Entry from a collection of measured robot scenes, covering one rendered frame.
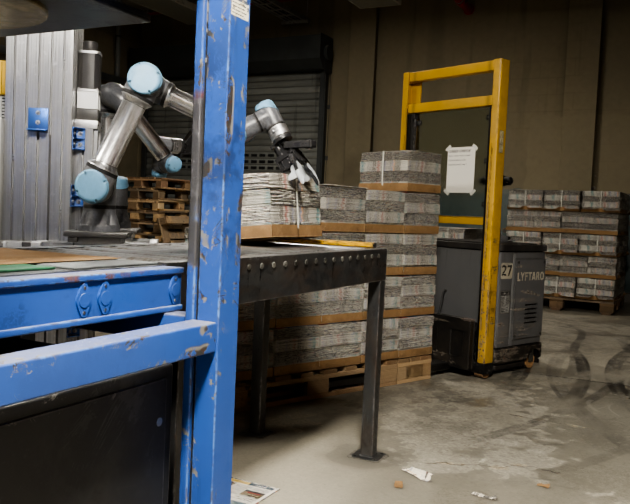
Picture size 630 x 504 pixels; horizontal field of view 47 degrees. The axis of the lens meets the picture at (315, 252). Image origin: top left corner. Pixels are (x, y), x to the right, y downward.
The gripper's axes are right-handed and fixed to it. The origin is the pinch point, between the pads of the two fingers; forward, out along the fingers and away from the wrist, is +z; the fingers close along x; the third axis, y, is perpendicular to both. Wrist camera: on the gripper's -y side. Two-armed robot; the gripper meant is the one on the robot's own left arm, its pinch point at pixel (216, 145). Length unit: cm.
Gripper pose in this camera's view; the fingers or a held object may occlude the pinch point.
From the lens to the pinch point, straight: 373.3
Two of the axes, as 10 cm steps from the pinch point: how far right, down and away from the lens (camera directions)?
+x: 5.6, 2.0, -8.0
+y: -1.2, 9.8, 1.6
